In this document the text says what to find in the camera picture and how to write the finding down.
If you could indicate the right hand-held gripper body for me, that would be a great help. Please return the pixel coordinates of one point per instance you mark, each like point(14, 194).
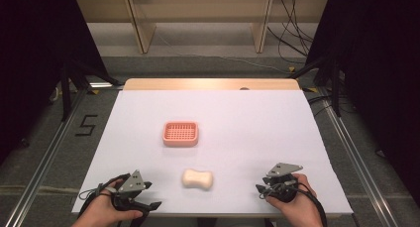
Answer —
point(284, 169)

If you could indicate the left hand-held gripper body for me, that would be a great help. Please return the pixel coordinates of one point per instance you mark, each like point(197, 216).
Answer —
point(132, 184)

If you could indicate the cream soap bar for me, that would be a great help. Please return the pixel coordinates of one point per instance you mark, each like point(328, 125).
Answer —
point(197, 179)

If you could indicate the pink slotted soap dish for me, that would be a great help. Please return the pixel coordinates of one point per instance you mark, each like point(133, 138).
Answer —
point(180, 133)

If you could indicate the person's left hand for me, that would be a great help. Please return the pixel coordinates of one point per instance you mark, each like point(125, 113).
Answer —
point(99, 212)

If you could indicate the person's right hand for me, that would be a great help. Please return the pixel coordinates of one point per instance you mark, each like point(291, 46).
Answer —
point(302, 210)

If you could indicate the white table sheet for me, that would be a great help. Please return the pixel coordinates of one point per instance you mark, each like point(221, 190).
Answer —
point(231, 147)

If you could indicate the black metal stand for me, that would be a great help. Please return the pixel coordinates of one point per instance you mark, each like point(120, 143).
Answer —
point(66, 88)
point(335, 88)

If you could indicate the black curtain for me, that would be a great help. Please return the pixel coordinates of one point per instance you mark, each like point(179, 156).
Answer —
point(29, 55)
point(379, 71)

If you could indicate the metal floor rail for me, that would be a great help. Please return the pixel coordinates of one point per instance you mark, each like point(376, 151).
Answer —
point(360, 167)
point(43, 164)

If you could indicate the light wooden desk frame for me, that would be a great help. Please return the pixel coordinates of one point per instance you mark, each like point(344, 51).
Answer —
point(142, 25)

